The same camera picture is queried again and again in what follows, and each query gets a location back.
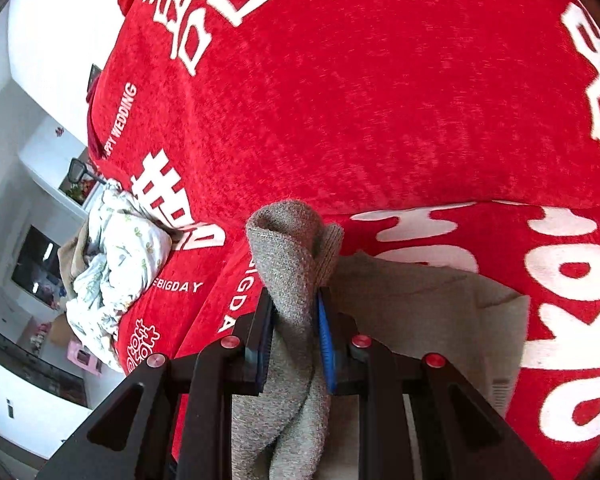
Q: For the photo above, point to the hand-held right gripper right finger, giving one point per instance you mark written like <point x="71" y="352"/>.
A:
<point x="328" y="352"/>

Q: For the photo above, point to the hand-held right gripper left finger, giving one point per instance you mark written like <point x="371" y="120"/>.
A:
<point x="265" y="352"/>

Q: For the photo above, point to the grey small garment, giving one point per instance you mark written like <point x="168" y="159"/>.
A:
<point x="292" y="280"/>

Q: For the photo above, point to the white floral cloth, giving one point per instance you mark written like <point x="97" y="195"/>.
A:
<point x="117" y="260"/>

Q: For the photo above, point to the pink stool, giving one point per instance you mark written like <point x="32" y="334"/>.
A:
<point x="84" y="357"/>

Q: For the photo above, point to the brown cloth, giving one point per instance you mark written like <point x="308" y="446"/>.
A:
<point x="71" y="255"/>

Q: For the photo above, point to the red printed sofa cover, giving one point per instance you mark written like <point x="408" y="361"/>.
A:
<point x="360" y="110"/>

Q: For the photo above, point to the black fly swatter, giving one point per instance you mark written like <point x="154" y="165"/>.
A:
<point x="77" y="171"/>

